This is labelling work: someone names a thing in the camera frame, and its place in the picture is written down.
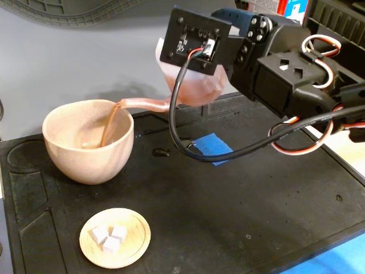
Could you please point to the blue tape patch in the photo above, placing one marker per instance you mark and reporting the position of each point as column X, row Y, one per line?
column 214, row 144

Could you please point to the black slotted rack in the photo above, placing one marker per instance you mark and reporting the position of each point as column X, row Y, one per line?
column 336, row 17

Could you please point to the red white cardboard box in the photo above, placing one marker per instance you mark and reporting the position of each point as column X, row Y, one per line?
column 293, row 10

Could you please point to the small white cube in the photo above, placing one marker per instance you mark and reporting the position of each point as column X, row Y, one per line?
column 119, row 231
column 98, row 233
column 111, row 245

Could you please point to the beige ceramic bowl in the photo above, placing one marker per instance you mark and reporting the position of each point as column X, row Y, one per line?
column 85, row 165

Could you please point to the small dark liquid puddle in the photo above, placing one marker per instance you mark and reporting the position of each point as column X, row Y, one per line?
column 161, row 152

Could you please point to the translucent pink plastic kettle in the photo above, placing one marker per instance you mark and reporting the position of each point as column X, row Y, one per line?
column 199, row 88

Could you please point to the black camera module plate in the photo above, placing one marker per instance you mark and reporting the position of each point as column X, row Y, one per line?
column 176, row 31

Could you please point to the black silicone work mat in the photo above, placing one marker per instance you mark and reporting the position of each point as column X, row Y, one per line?
column 216, row 205

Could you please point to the round wooden coaster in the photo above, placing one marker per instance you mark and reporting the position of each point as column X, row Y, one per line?
column 134, row 245

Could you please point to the grey silicone mat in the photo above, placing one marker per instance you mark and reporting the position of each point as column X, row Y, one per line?
column 85, row 57

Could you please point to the blue sheet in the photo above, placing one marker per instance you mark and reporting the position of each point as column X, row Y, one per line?
column 342, row 259

